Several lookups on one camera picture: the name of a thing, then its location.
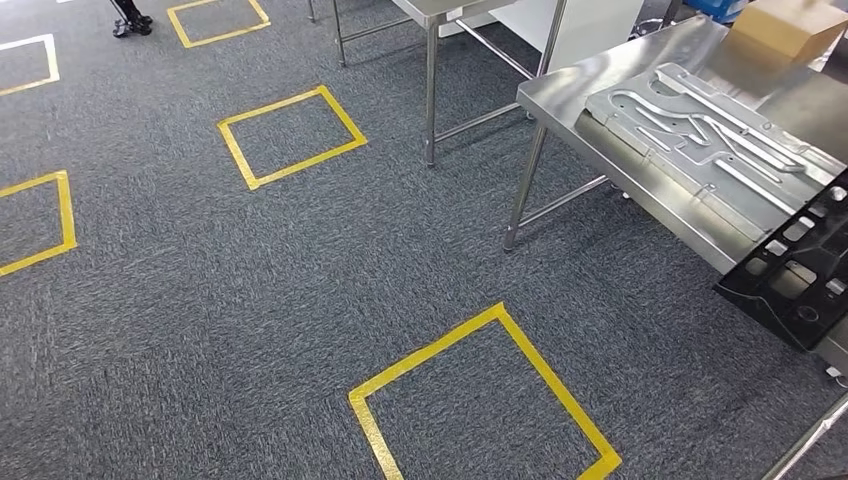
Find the black perforated plastic part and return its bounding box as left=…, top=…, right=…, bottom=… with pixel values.
left=713, top=168, right=848, bottom=354

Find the grooved metal fixture plate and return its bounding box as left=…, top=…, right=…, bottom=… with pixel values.
left=573, top=62, right=848, bottom=245

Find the stainless steel workbench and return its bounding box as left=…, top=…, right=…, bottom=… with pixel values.
left=501, top=13, right=848, bottom=480

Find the yellow floor tape square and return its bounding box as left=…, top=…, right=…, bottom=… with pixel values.
left=0, top=170, right=77, bottom=278
left=217, top=84, right=368, bottom=191

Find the white panel board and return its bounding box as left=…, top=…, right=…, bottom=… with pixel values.
left=490, top=0, right=647, bottom=74

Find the person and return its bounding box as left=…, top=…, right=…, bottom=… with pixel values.
left=109, top=0, right=155, bottom=39

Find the blue plastic crate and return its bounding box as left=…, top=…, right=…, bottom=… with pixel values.
left=682, top=0, right=745, bottom=24

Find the brown cardboard box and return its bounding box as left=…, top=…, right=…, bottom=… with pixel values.
left=722, top=0, right=848, bottom=64

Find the stainless steel table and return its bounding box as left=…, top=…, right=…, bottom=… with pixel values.
left=305, top=0, right=572, bottom=168

